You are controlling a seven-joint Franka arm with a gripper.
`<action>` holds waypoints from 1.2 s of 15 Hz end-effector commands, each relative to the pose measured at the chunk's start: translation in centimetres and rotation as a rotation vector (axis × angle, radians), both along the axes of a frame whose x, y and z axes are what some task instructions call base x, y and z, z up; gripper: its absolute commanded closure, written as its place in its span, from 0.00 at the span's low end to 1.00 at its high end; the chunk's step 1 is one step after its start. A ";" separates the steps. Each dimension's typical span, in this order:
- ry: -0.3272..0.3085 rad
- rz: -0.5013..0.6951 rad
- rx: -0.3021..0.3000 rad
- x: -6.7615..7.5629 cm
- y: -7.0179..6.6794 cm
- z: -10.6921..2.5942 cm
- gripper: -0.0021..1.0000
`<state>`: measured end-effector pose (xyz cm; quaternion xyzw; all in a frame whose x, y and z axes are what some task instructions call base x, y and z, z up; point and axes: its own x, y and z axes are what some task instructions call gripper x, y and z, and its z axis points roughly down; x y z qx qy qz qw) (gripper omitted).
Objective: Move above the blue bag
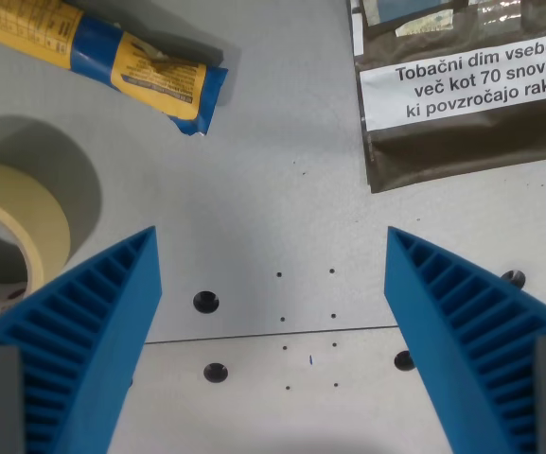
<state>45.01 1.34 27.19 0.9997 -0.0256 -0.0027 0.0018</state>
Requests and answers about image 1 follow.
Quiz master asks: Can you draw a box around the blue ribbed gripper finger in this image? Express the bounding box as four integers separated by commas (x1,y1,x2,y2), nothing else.
0,225,164,454
383,225,546,454

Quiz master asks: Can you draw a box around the blue and yellow snack bag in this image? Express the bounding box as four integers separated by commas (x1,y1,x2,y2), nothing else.
0,0,230,137

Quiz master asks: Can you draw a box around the cream masking tape roll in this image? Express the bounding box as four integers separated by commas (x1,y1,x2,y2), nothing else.
0,162,72,338

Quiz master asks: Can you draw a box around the brown tobacco pouch with warning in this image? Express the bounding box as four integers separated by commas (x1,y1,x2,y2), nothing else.
347,0,546,194

